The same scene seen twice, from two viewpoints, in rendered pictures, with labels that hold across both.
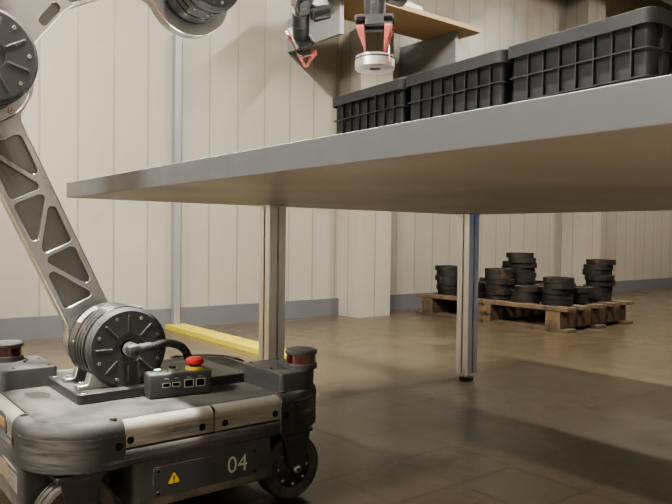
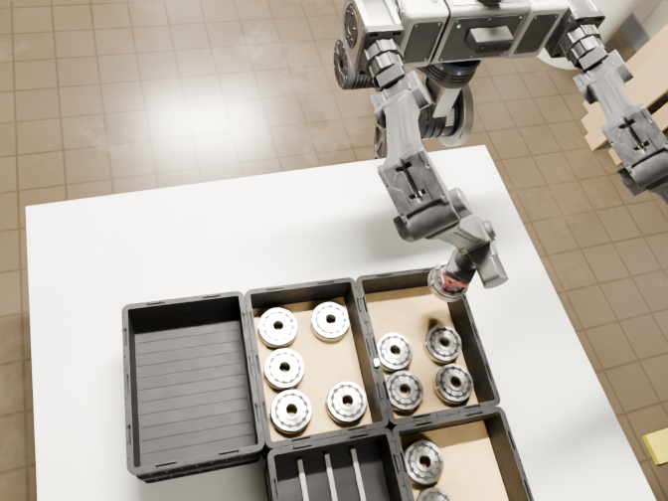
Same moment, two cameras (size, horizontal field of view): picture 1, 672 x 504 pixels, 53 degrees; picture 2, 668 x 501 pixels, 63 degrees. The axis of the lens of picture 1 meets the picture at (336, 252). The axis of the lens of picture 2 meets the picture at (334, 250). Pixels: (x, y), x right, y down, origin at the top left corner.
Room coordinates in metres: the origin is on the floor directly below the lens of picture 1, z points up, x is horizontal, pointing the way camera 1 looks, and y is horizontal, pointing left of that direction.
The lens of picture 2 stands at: (1.54, -0.84, 2.25)
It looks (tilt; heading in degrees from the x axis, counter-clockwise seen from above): 61 degrees down; 96
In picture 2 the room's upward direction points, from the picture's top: 19 degrees clockwise
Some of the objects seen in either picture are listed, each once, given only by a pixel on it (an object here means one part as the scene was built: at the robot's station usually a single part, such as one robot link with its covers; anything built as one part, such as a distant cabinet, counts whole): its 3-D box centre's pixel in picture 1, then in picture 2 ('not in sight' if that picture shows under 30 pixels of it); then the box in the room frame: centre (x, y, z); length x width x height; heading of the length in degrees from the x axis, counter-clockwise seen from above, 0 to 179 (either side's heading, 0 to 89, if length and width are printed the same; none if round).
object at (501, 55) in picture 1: (513, 82); (313, 356); (1.53, -0.40, 0.92); 0.40 x 0.30 x 0.02; 124
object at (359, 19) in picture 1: (374, 11); (468, 256); (1.77, -0.09, 1.15); 0.10 x 0.07 x 0.07; 84
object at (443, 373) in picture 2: not in sight; (454, 382); (1.90, -0.28, 0.86); 0.10 x 0.10 x 0.01
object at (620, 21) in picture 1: (636, 54); (191, 375); (1.28, -0.57, 0.92); 0.40 x 0.30 x 0.02; 124
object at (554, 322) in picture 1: (521, 285); not in sight; (4.72, -1.30, 0.23); 1.24 x 0.86 x 0.46; 38
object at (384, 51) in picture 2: not in sight; (383, 62); (1.42, 0.07, 1.45); 0.09 x 0.08 x 0.12; 38
